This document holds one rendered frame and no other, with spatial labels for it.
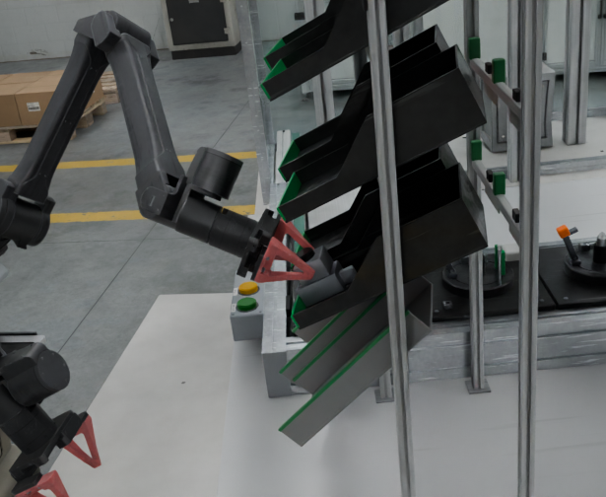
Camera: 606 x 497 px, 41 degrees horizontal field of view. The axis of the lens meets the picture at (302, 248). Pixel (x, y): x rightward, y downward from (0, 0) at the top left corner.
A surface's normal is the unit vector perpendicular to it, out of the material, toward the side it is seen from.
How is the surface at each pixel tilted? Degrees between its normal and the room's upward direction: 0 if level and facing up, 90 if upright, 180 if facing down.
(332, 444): 0
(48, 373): 63
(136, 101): 49
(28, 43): 90
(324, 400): 90
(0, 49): 90
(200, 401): 0
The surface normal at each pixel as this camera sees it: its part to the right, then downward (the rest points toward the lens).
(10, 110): -0.15, 0.43
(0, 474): 0.03, -0.90
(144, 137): -0.58, -0.30
